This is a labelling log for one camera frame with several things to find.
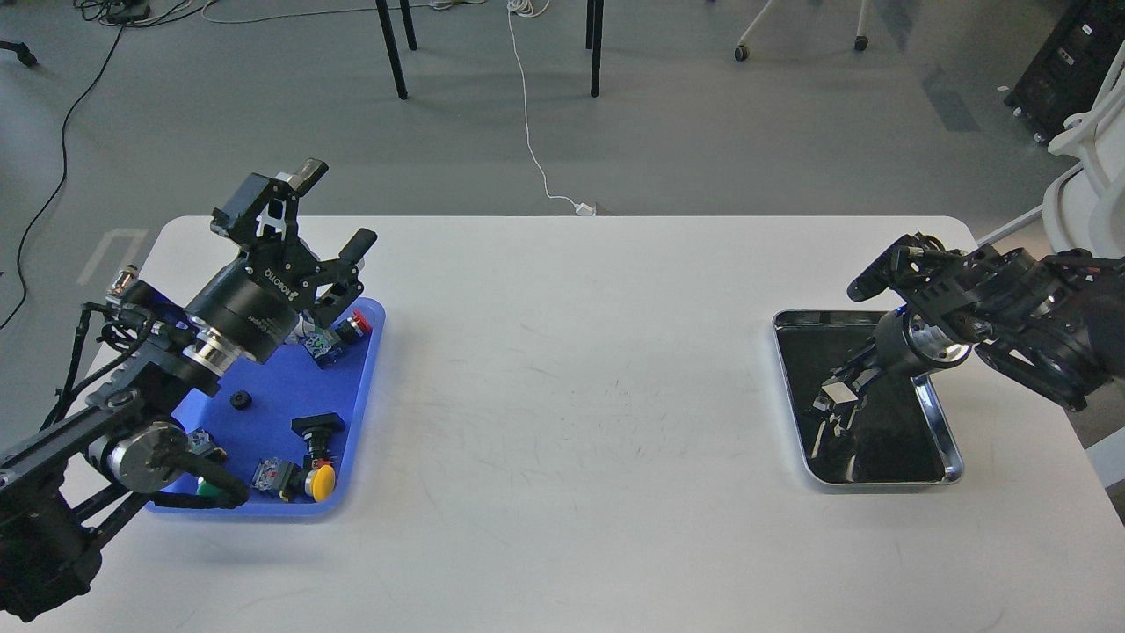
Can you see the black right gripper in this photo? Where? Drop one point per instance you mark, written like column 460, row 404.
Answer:
column 903, row 344

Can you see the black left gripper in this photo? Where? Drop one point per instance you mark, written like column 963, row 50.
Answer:
column 252, row 304

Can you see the small black gear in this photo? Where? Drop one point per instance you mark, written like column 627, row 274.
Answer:
column 241, row 400

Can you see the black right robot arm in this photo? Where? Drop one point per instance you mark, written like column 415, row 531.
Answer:
column 1053, row 325

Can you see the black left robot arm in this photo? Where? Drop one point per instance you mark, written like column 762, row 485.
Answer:
column 112, row 445

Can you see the silver metal tray black mat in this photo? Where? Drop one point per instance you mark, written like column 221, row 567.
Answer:
column 900, row 435

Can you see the black table leg left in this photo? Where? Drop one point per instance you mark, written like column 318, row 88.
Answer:
column 389, row 38

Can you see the black table leg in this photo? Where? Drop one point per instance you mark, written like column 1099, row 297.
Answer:
column 389, row 38
column 594, row 25

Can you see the blue plastic tray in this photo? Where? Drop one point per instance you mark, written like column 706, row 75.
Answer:
column 289, row 385

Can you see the black table leg right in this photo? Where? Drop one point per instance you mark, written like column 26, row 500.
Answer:
column 594, row 25

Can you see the white rolling chair base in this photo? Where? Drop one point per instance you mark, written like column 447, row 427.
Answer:
column 747, row 43

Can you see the black equipment case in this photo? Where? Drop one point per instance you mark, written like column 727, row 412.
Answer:
column 1067, row 72

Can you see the red push button switch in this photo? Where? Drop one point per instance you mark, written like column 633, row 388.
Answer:
column 327, row 345

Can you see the green push button switch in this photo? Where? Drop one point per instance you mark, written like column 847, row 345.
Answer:
column 202, row 444

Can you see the yellow push button switch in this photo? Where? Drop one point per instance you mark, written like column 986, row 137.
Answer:
column 287, row 480

